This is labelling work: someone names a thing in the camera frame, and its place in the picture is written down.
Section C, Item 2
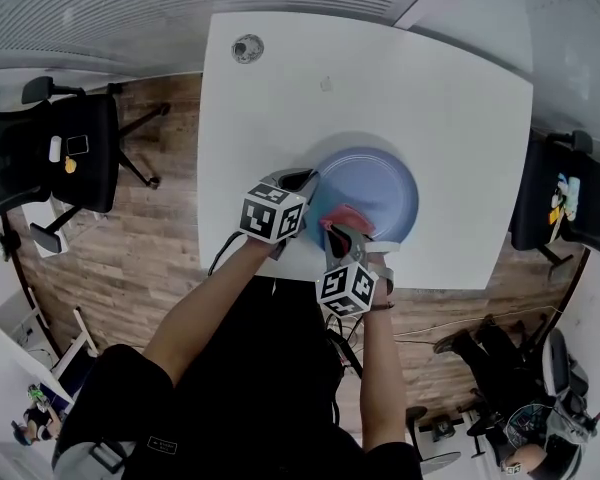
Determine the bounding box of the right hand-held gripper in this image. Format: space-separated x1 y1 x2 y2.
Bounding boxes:
315 223 401 318

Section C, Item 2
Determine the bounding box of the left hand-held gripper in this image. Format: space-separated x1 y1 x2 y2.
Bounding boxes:
238 167 322 262

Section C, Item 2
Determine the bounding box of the pink cloth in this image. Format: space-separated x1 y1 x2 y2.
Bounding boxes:
318 203 376 262

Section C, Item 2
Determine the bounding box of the big blue plate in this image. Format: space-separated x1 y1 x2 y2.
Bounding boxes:
304 146 420 252

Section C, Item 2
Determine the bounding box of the person's right forearm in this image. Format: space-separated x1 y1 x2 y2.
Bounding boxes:
359 307 406 452

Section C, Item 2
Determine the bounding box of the person's left forearm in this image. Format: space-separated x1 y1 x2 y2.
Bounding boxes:
144 240 281 384

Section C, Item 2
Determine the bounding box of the person's black clothing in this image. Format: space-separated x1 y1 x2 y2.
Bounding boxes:
52 275 424 480

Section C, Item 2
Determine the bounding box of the black office chair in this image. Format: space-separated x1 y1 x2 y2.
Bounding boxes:
0 75 171 254
508 128 600 282

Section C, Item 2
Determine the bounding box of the white window blind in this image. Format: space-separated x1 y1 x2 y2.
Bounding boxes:
0 0 451 72

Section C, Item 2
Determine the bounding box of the white green bundle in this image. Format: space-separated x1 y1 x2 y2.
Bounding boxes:
552 171 582 219

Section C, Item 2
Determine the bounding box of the grey white office chair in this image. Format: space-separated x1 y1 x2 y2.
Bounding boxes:
542 327 591 480

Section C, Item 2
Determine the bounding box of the white low shelf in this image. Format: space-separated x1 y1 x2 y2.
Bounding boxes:
22 201 71 258

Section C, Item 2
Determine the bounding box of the white side desk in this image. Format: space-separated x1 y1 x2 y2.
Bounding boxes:
0 306 101 404

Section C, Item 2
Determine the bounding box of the black cable bundle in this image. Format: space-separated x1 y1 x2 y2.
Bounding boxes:
324 312 366 380

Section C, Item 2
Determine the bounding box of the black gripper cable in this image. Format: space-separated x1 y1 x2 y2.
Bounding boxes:
207 231 246 277

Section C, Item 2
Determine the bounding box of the white floor cable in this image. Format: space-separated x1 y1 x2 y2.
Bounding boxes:
393 306 566 339

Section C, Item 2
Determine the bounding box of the round table cable grommet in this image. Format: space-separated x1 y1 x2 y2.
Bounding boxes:
230 32 266 64

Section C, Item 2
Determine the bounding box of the grey round door handle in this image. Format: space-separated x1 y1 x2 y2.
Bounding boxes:
0 230 22 264

